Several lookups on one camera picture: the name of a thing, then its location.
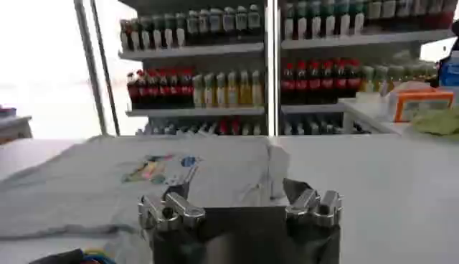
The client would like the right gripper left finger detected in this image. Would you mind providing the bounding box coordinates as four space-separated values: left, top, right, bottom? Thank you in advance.
138 181 207 232

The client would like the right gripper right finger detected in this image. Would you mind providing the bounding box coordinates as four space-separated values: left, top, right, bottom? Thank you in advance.
282 178 344 228

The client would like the grey printed t-shirt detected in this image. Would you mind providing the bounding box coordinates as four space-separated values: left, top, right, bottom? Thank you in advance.
0 135 291 264

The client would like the white side table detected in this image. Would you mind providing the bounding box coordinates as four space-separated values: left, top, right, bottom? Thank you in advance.
339 95 459 138

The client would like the multicoloured cloth bundle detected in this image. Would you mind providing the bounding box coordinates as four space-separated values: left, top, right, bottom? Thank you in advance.
28 247 118 264

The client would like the shelf of drink bottles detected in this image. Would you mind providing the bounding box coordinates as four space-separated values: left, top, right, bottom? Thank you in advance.
278 0 456 136
118 0 270 136

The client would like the green cloth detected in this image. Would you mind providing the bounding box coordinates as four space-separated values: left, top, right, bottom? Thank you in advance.
410 108 459 137

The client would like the orange tissue box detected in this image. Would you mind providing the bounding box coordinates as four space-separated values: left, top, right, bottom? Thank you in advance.
393 88 455 123

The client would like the thin dark pole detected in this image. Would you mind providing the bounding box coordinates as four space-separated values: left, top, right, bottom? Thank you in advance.
89 0 121 136

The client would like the blue-label water bottle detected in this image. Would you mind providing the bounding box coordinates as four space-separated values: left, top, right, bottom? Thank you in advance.
438 49 459 88

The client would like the grey window frame post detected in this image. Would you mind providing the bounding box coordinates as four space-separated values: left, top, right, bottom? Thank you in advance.
73 0 108 136

